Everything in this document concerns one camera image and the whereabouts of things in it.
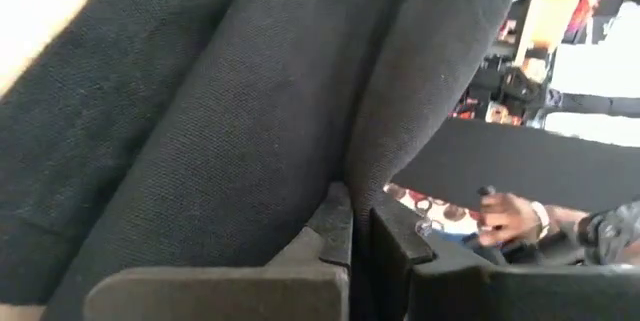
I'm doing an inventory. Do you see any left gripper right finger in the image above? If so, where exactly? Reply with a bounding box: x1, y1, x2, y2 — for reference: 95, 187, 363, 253
369, 193, 640, 321

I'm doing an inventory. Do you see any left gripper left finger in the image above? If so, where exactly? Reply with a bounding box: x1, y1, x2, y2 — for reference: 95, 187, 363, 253
82, 180, 354, 321

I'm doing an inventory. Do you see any black towel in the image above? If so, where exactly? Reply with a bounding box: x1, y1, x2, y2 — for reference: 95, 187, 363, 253
0, 0, 532, 321

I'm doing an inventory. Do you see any person's forearm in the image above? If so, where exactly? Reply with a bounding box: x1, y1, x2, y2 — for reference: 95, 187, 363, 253
544, 199, 640, 267

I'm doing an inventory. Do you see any person's wristwatch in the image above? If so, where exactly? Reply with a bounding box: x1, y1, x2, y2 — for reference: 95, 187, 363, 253
530, 200, 552, 241

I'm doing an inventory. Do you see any person's hand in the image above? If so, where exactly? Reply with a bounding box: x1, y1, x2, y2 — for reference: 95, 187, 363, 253
476, 185, 544, 248

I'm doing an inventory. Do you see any white table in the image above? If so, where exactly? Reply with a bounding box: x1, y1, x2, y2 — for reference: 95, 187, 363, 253
542, 43, 640, 148

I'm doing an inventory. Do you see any yellow cardboard box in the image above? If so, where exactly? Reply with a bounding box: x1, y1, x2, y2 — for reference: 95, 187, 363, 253
514, 0, 586, 62

